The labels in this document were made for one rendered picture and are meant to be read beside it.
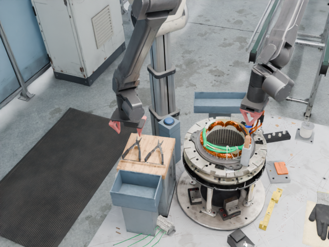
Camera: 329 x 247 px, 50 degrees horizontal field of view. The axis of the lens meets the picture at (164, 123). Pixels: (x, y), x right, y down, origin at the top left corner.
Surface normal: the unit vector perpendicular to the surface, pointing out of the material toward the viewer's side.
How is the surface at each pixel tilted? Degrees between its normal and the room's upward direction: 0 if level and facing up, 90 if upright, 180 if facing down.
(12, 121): 0
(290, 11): 50
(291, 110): 0
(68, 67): 86
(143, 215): 90
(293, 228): 0
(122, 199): 90
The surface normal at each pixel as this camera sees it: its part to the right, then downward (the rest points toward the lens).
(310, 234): -0.05, -0.74
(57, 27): -0.39, 0.63
